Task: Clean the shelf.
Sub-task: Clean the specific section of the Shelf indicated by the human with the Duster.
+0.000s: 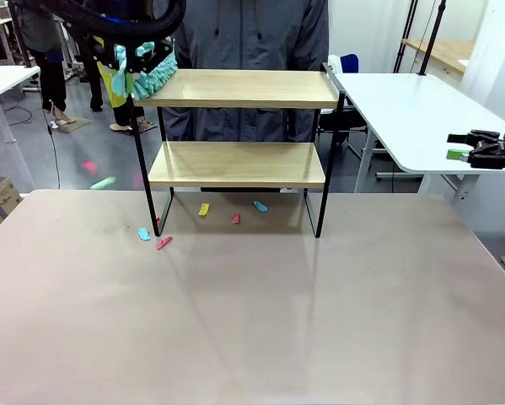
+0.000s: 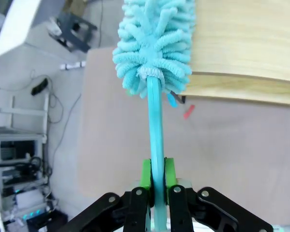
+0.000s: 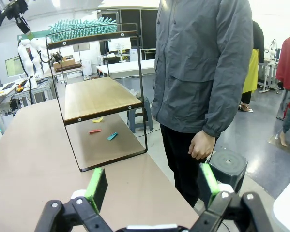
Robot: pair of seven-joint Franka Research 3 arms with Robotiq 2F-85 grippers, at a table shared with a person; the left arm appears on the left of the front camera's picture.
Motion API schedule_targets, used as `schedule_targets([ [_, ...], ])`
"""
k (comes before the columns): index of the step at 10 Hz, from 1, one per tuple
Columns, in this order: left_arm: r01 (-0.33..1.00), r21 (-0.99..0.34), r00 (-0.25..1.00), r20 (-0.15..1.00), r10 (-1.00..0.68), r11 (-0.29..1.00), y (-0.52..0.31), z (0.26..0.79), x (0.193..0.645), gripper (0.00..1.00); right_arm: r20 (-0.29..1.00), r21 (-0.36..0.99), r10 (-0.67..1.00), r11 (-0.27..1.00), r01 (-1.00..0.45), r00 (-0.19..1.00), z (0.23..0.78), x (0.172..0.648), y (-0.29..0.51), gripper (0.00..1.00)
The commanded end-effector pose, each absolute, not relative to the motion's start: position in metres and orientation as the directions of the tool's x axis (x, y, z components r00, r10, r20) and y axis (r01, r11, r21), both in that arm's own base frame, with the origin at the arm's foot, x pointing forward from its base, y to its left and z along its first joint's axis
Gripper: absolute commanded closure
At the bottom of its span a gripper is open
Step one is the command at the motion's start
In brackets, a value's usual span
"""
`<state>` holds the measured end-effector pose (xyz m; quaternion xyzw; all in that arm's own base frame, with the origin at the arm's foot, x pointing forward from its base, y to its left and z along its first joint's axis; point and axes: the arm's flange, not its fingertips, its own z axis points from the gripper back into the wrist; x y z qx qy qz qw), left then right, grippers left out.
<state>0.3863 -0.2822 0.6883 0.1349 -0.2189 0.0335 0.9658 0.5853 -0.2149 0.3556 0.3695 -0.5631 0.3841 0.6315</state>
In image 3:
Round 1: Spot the white desk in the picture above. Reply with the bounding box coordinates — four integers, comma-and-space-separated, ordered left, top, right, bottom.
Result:
96, 59, 156, 79

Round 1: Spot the black square pedestal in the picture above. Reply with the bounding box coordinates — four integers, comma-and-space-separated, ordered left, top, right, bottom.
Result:
209, 151, 248, 194

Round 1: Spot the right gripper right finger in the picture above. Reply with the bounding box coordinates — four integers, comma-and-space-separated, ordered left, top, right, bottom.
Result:
183, 163, 275, 232

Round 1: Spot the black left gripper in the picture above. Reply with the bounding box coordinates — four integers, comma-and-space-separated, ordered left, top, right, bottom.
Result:
0, 0, 34, 40

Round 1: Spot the monitor with green screen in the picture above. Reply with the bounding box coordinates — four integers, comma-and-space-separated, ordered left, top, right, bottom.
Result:
5, 56, 23, 77

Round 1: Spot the grey metal workbench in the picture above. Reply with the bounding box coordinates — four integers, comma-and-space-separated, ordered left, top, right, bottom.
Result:
30, 66, 85, 105

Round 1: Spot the person's left hand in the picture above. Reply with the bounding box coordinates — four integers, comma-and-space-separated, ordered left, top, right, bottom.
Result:
188, 130, 217, 160

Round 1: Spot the teal chenille duster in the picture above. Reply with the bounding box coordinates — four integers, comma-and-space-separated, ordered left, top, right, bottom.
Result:
48, 16, 118, 43

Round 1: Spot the wooden crate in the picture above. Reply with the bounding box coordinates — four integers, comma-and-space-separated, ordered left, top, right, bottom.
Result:
53, 57, 82, 72

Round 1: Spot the black shelving cabinet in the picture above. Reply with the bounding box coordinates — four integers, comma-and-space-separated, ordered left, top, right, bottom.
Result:
96, 7, 160, 61

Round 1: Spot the person in grey jacket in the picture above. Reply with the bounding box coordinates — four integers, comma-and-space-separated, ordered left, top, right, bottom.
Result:
151, 0, 253, 208

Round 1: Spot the person with yellow apron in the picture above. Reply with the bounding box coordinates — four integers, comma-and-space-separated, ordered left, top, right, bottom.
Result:
240, 20, 265, 113

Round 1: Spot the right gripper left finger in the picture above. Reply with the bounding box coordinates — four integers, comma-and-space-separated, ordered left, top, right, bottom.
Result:
34, 168, 116, 232

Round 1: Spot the person's left forearm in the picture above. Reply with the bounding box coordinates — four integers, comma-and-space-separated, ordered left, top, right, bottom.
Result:
202, 72, 242, 140

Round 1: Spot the grey plastic stool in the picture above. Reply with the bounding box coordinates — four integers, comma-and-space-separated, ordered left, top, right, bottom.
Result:
126, 96, 154, 133

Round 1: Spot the black frame wooden shelf rack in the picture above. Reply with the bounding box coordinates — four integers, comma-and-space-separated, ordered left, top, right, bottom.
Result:
45, 23, 148, 173

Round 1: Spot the white humanoid robot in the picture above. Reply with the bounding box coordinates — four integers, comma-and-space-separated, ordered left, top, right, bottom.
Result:
16, 36, 50, 89

